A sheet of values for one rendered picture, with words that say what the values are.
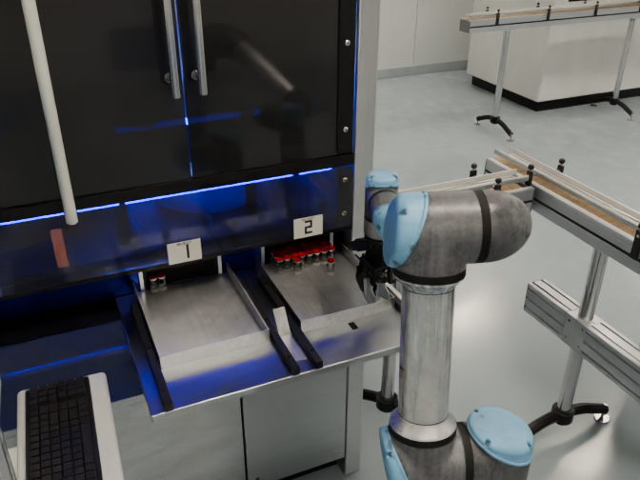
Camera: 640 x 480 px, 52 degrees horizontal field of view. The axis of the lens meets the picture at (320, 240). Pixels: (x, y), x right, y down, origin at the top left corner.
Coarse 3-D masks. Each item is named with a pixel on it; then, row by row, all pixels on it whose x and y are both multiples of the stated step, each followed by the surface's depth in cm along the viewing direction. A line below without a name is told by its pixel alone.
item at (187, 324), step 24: (168, 288) 178; (192, 288) 178; (216, 288) 178; (240, 288) 173; (144, 312) 162; (168, 312) 168; (192, 312) 168; (216, 312) 168; (240, 312) 168; (168, 336) 159; (192, 336) 159; (216, 336) 159; (240, 336) 154; (264, 336) 156; (168, 360) 148; (192, 360) 151
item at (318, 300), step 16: (256, 256) 186; (336, 256) 193; (352, 256) 187; (272, 272) 185; (288, 272) 185; (304, 272) 185; (320, 272) 185; (336, 272) 185; (352, 272) 185; (272, 288) 176; (288, 288) 178; (304, 288) 178; (320, 288) 178; (336, 288) 178; (352, 288) 178; (288, 304) 166; (304, 304) 171; (320, 304) 171; (336, 304) 171; (352, 304) 171; (368, 304) 165; (384, 304) 168; (304, 320) 159; (320, 320) 161; (336, 320) 164
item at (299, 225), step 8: (312, 216) 178; (320, 216) 179; (296, 224) 177; (304, 224) 178; (312, 224) 179; (320, 224) 180; (296, 232) 179; (304, 232) 180; (312, 232) 181; (320, 232) 182
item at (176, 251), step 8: (192, 240) 167; (168, 248) 165; (176, 248) 166; (184, 248) 167; (192, 248) 168; (200, 248) 169; (176, 256) 167; (184, 256) 168; (192, 256) 169; (200, 256) 170
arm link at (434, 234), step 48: (432, 192) 101; (480, 192) 101; (384, 240) 106; (432, 240) 98; (480, 240) 99; (432, 288) 101; (432, 336) 105; (432, 384) 107; (384, 432) 114; (432, 432) 110
